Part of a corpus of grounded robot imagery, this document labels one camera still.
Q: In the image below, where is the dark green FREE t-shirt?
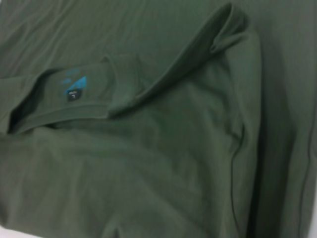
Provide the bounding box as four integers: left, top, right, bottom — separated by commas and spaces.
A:
0, 0, 317, 238

